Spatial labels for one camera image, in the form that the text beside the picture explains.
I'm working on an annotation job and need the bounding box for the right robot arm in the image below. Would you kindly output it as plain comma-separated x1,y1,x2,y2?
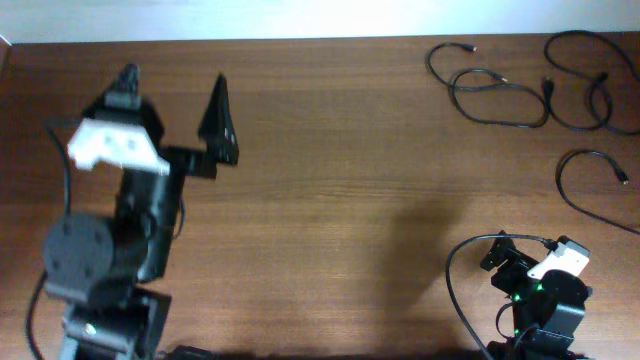
481,232,592,360

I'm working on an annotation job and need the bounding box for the left camera black cable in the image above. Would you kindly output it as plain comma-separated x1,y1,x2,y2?
24,118,81,360

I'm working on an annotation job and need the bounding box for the black usb cable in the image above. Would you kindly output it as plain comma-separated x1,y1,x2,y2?
542,28,640,137
554,148,640,236
425,41,551,129

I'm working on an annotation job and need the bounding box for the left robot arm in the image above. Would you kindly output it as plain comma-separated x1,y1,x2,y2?
37,64,239,359

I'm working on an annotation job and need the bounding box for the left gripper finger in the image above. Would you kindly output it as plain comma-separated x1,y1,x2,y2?
198,73,239,166
104,63,142,109

